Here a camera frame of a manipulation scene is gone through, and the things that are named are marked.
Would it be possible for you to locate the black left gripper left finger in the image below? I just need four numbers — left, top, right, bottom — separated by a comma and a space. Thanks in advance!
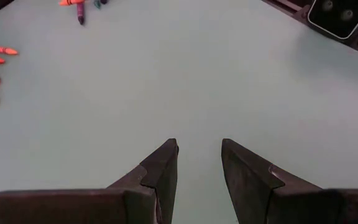
0, 138, 180, 224

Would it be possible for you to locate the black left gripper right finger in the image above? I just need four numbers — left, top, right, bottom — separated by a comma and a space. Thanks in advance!
221, 138, 358, 224

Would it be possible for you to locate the purple crayon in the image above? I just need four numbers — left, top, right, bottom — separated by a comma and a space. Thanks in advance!
76, 2, 85, 26

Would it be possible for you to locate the black table-level camera box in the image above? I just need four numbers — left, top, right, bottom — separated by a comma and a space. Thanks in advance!
307, 0, 358, 40

